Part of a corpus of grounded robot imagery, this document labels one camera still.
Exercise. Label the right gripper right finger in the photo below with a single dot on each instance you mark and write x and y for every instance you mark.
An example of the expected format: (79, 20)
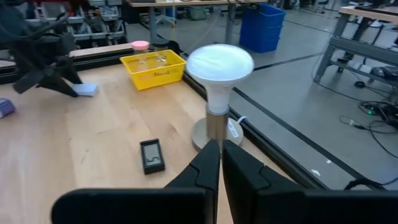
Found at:
(280, 205)

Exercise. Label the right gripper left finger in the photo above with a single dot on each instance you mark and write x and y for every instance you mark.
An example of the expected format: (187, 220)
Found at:
(124, 207)

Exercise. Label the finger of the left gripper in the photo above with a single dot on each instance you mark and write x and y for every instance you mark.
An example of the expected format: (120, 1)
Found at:
(72, 73)
(57, 84)

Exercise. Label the light blue USB wall charger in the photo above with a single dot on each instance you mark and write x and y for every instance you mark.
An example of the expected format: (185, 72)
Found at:
(87, 89)

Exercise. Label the pink cap hourglass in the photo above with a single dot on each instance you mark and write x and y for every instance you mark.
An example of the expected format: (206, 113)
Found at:
(140, 45)

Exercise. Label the white sand hourglass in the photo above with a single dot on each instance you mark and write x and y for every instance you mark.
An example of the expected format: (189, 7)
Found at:
(160, 44)

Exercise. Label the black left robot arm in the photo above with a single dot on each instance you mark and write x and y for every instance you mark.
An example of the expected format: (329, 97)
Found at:
(12, 18)

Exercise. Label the small black digital display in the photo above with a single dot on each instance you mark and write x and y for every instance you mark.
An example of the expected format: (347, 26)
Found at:
(152, 157)

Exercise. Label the yellow plastic basket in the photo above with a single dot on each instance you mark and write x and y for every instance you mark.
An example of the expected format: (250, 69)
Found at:
(155, 76)

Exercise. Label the white bulb table lamp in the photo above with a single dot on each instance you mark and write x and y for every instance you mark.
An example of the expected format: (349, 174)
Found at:
(219, 67)

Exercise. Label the grey metal workbench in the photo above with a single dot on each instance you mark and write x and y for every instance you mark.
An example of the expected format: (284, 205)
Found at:
(357, 46)

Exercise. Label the blue plastic bin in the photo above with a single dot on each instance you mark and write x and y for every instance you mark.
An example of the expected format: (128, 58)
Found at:
(261, 28)

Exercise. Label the purple USB wall charger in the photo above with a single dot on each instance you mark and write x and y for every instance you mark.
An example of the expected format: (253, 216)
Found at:
(5, 108)

